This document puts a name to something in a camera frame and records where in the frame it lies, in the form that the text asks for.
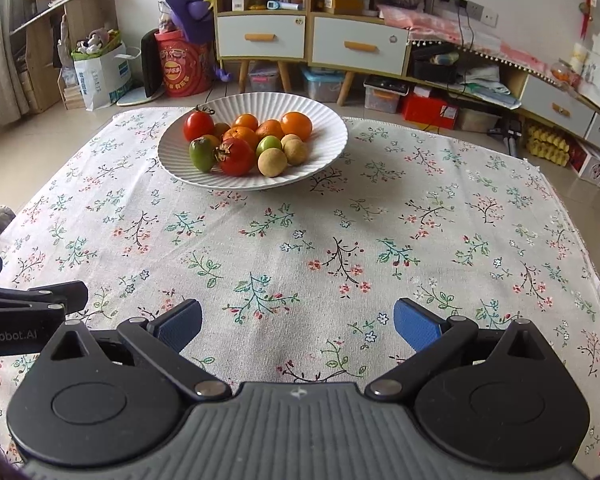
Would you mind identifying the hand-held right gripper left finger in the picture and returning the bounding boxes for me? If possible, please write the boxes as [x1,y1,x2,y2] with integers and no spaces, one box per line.
[50,298,232,402]

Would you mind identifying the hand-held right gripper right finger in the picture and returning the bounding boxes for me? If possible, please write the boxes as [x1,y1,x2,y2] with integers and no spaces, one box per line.
[365,297,549,402]

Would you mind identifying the green jujube with brown patch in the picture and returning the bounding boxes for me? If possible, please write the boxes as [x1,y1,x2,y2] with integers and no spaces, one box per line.
[189,137,217,173]

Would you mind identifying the large red tomato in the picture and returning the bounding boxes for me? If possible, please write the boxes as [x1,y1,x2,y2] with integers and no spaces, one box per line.
[214,137,257,177]

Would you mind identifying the small red tomato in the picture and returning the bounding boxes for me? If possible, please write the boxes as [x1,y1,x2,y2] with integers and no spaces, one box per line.
[182,105,217,143]

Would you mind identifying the white ribbed plate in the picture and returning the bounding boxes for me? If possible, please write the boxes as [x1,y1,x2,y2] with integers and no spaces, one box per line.
[157,92,349,191]

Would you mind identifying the floral tablecloth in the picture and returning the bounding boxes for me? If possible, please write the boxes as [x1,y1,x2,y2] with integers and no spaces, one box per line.
[0,106,600,480]

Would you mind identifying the orange mandarin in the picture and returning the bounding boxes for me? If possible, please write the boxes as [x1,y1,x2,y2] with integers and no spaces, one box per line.
[222,126,260,150]
[256,119,285,141]

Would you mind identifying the red flat box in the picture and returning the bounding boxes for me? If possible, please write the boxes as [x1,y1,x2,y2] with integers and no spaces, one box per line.
[402,91,458,131]

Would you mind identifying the white paper bag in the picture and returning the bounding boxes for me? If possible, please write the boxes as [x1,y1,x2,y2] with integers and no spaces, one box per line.
[72,42,133,111]

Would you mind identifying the yellow egg tray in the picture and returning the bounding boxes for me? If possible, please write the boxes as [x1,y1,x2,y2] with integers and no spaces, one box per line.
[525,125,573,167]

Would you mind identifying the dark lid storage box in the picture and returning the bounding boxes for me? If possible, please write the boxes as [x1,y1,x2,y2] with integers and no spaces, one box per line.
[364,75,410,113]

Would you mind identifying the white pink cardboard box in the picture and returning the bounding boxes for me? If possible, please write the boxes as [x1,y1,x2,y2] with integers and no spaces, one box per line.
[570,142,600,188]

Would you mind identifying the black panel on white base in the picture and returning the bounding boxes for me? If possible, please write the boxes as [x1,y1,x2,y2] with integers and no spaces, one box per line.
[119,30,167,107]

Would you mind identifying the stuffed toys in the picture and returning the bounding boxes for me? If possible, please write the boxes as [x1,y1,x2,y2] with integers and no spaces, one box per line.
[75,27,122,56]

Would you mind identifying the red snack bucket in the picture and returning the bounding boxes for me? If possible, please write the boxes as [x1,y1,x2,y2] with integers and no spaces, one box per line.
[154,27,215,98]

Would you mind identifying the blue lid storage box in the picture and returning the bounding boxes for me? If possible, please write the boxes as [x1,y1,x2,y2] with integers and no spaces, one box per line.
[300,67,346,103]

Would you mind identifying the clear plastic storage box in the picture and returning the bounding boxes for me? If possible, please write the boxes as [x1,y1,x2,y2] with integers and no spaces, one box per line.
[247,62,281,93]

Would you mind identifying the low wooden cabinet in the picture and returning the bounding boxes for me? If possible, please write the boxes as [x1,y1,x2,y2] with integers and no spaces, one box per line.
[410,40,600,161]

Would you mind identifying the wooden bookshelf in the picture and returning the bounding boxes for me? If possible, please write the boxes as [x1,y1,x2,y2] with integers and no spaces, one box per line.
[10,0,118,113]

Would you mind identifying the white cabinet drawer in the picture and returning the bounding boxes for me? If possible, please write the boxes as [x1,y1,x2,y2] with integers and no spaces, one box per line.
[216,14,307,61]
[311,16,410,77]

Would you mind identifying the pink cloth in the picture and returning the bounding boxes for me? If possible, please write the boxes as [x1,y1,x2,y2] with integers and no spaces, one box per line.
[380,5,571,86]

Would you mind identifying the purple plush toy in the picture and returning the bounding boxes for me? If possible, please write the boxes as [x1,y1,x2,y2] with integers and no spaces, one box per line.
[159,0,217,43]

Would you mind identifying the brown cardboard box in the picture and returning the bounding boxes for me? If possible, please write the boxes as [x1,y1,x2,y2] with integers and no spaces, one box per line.
[324,0,366,15]

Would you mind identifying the white wall socket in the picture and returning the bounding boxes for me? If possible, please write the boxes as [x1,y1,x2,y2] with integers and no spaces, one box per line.
[467,2,498,26]

